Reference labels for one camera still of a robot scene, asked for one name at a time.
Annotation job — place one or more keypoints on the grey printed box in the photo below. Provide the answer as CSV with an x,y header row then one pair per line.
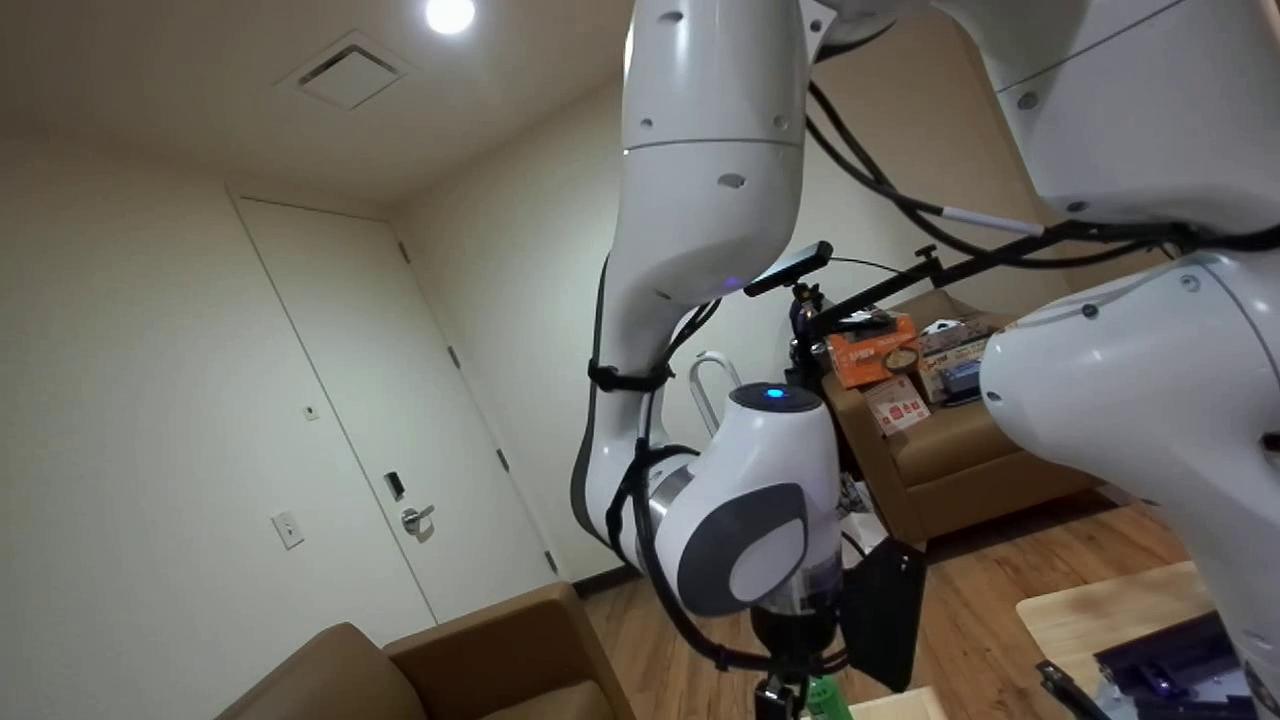
x,y
952,367

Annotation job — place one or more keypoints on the green plastic bottle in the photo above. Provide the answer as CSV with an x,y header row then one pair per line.
x,y
831,701

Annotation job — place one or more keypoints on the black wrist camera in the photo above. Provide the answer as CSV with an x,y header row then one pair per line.
x,y
883,614

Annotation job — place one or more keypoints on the black stereo camera bar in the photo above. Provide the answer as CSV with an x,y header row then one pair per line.
x,y
789,271

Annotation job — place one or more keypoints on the white room door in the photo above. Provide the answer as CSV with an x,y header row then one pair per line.
x,y
387,402

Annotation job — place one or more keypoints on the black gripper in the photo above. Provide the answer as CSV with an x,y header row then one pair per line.
x,y
789,643

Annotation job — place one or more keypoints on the white box with red label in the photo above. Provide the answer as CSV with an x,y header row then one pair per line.
x,y
899,405

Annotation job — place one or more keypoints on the black camera boom stand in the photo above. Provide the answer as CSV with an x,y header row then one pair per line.
x,y
920,277

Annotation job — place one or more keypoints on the brown cardboard box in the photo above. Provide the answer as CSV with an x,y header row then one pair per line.
x,y
452,661

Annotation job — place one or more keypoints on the orange cardboard box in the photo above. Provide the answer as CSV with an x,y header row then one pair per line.
x,y
872,358

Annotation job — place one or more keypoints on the brown leather armchair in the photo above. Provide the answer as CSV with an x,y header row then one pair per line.
x,y
944,465

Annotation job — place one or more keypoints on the white wall light switch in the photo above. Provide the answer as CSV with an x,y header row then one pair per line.
x,y
284,529

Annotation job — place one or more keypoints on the wooden robot mounting table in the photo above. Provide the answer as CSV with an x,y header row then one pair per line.
x,y
1104,608

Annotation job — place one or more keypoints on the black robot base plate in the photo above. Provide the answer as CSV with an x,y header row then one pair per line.
x,y
1164,664

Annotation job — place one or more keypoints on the round ceiling light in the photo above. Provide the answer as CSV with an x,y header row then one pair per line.
x,y
449,13

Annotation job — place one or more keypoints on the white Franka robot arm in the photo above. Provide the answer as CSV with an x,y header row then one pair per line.
x,y
1134,402

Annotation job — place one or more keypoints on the black door lock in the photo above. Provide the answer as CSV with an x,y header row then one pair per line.
x,y
392,487

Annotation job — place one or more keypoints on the square ceiling vent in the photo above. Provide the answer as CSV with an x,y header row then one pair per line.
x,y
347,75

